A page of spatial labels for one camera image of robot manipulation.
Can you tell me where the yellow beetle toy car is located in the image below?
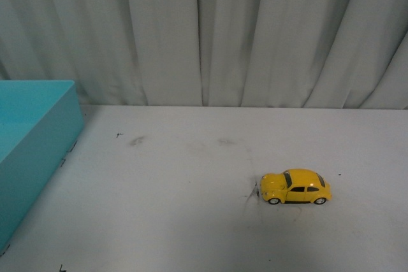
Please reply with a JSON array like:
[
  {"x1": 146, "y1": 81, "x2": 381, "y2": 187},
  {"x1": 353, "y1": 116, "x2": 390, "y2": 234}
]
[{"x1": 259, "y1": 169, "x2": 332, "y2": 205}]

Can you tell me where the grey-white curtain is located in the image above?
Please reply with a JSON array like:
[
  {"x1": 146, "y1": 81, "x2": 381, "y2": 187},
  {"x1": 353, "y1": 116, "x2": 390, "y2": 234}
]
[{"x1": 1, "y1": 0, "x2": 407, "y2": 109}]

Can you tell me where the light blue plastic bin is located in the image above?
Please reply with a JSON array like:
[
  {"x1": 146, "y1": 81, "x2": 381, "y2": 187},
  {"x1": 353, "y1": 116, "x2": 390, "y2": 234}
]
[{"x1": 1, "y1": 80, "x2": 84, "y2": 250}]

